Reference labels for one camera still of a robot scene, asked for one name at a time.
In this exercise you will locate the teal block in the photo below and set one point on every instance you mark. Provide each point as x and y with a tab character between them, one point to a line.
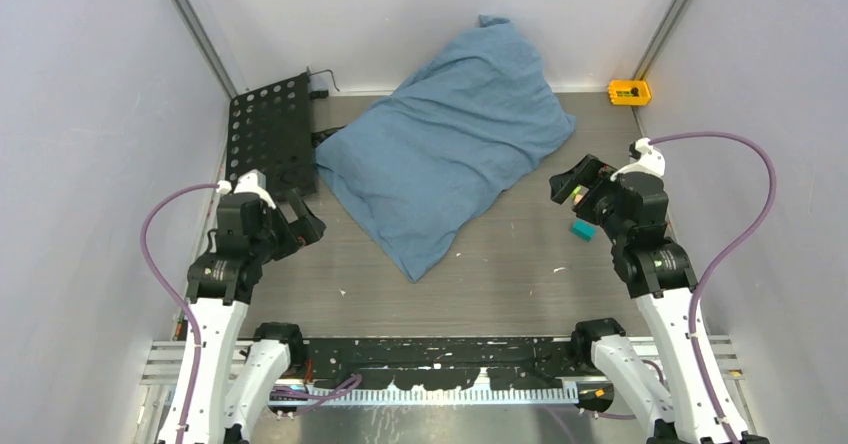
583	230

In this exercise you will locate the yellow toy block with knob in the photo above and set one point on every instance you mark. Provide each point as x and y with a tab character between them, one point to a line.
631	93

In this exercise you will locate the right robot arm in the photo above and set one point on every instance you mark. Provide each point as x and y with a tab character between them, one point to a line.
669	315

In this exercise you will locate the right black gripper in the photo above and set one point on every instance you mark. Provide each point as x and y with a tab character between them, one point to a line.
591	172

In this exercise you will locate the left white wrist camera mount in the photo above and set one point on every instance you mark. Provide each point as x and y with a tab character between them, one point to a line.
253	181

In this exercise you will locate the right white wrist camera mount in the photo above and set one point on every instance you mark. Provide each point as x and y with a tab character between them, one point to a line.
645	158

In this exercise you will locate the blue pillowcase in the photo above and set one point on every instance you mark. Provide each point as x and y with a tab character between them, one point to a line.
437	152

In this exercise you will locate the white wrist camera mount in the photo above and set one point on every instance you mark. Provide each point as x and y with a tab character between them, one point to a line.
253	181
645	158

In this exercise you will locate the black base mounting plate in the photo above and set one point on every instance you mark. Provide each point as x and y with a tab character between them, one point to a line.
445	363

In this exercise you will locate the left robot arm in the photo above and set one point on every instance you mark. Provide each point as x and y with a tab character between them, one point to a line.
218	322

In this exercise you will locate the black folding tripod stand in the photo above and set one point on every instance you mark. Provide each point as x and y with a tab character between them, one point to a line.
318	137

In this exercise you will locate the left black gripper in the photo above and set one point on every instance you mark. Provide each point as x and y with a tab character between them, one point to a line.
303	231

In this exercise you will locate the aluminium rail frame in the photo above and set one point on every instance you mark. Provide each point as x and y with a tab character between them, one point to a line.
280	387

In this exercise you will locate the black perforated music stand tray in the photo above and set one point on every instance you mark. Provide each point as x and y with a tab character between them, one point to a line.
270	130

